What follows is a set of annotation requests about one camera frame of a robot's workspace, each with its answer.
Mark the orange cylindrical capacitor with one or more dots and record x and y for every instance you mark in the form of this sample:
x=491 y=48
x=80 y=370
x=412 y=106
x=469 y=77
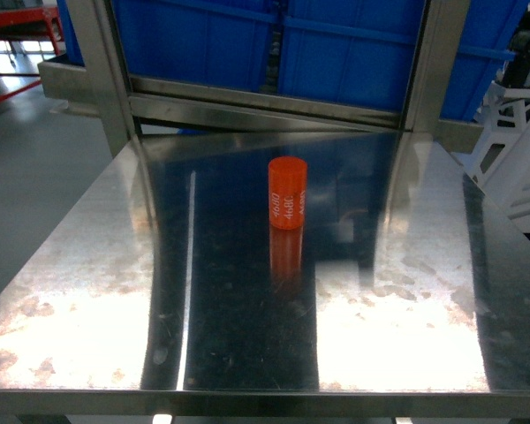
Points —
x=287 y=176

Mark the left blue plastic crate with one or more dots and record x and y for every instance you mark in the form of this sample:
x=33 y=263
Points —
x=212 y=43

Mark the blue plastic crate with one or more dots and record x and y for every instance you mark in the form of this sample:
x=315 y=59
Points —
x=361 y=52
x=212 y=43

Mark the right blue plastic crate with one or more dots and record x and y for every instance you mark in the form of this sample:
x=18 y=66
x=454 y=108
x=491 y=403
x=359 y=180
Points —
x=361 y=52

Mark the red metal workbench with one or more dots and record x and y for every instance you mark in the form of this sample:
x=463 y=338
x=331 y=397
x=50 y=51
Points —
x=34 y=23

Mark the stainless steel rack frame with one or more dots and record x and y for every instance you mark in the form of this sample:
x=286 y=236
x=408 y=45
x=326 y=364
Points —
x=126 y=106

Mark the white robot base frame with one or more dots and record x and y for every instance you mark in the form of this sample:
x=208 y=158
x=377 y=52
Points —
x=500 y=161

